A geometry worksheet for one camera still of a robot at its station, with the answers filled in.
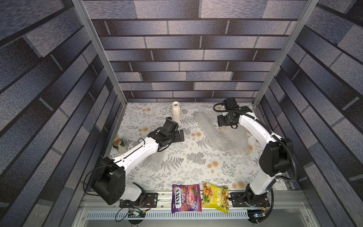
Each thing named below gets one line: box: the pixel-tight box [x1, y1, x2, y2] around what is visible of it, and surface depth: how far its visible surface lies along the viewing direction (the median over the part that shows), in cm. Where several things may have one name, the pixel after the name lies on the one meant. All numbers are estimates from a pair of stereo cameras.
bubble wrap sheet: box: [216, 124, 251, 157], surface depth 93 cm
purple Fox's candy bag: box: [171, 183, 203, 214], surface depth 74 cm
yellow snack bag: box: [201, 181, 230, 214], surface depth 74 cm
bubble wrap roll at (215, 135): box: [194, 110, 228, 151], surface depth 96 cm
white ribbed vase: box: [172, 100, 181, 124], surface depth 99 cm
